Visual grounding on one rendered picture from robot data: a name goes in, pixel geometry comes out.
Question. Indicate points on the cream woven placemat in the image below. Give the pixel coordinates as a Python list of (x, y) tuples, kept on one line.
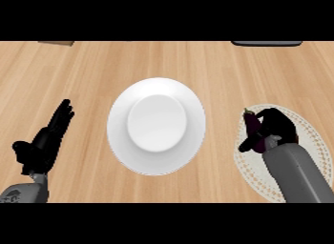
[(315, 136)]

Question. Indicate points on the white oval plate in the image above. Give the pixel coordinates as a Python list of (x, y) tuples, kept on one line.
[(157, 126)]

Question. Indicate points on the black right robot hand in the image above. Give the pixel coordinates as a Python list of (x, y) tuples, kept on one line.
[(280, 124)]

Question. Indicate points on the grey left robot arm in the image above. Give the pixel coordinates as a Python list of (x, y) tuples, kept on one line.
[(27, 190)]

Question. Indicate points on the brown wooden object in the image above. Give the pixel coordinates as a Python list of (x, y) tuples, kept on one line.
[(57, 42)]

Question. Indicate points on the dark grey flat object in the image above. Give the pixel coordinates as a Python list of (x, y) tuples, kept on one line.
[(267, 43)]

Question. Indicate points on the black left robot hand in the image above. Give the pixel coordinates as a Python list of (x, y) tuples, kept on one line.
[(45, 143)]

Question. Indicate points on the purple eggplant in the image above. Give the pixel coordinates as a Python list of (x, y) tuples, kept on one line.
[(253, 124)]

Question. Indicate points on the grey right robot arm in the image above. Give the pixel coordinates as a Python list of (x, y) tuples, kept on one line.
[(296, 173)]

